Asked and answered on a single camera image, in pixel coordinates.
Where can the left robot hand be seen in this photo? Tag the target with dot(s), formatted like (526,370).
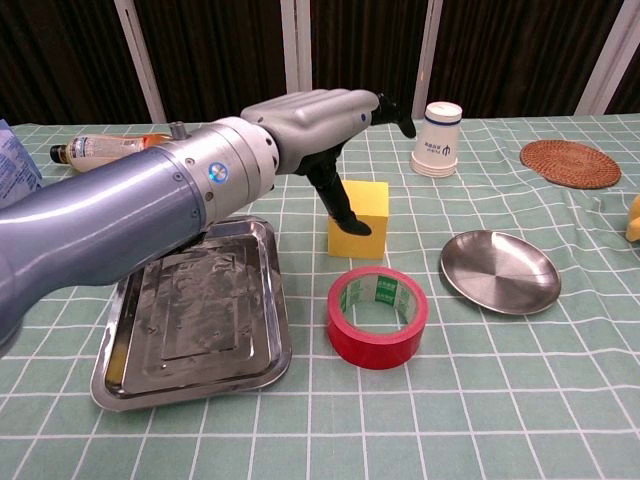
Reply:
(315,125)

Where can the yellow sponge block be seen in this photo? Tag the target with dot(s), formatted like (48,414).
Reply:
(367,200)

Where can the red tape roll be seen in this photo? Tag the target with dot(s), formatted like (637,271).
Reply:
(370,350)

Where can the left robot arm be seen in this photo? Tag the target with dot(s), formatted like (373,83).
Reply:
(110,215)

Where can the white paper cup stack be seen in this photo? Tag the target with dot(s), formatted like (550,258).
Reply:
(437,142)

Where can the black pleated curtain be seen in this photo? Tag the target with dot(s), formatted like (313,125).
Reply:
(215,50)

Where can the orange drink bottle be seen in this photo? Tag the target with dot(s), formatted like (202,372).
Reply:
(100,147)

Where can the rectangular steel tray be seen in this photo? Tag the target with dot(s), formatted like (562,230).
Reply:
(200,325)

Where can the round steel plate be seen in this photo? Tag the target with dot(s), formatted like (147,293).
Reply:
(500,272)

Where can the round woven coaster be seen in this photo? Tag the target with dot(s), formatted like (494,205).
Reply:
(570,164)

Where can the white wet wipes pack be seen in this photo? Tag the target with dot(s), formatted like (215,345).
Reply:
(15,165)

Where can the green checkered tablecloth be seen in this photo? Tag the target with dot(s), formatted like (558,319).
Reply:
(450,400)

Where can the yellow plush toy striped shirt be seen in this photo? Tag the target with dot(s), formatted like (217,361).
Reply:
(635,220)

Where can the aluminium frame post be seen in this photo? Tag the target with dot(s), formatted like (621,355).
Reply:
(140,60)
(430,55)
(297,45)
(610,55)

